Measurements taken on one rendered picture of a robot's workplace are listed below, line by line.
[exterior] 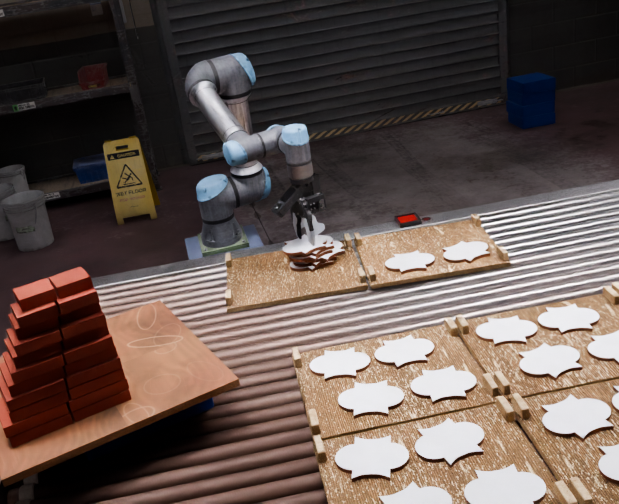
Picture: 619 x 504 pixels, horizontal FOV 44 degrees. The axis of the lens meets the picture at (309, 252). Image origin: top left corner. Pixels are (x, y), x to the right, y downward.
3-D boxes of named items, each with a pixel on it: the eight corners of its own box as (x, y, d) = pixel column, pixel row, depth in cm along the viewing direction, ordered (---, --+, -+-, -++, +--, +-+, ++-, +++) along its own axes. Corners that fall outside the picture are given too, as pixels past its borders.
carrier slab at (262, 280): (227, 263, 250) (226, 259, 249) (350, 243, 251) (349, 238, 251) (227, 313, 218) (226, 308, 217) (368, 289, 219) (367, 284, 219)
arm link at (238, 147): (170, 61, 247) (231, 147, 218) (201, 53, 251) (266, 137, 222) (173, 91, 256) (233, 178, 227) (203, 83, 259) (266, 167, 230)
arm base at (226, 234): (199, 235, 284) (194, 211, 279) (238, 225, 286) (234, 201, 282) (205, 251, 271) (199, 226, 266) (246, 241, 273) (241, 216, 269)
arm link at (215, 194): (196, 213, 277) (188, 179, 271) (230, 202, 282) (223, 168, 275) (207, 224, 267) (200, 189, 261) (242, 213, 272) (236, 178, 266)
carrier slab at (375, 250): (354, 243, 251) (353, 238, 251) (476, 223, 252) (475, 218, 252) (371, 289, 219) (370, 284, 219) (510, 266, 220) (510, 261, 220)
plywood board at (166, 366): (-32, 376, 185) (-34, 369, 184) (161, 305, 205) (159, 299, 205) (4, 487, 144) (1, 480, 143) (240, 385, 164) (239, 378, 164)
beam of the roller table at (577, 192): (59, 300, 258) (54, 284, 255) (638, 190, 275) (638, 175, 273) (55, 311, 250) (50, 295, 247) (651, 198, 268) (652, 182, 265)
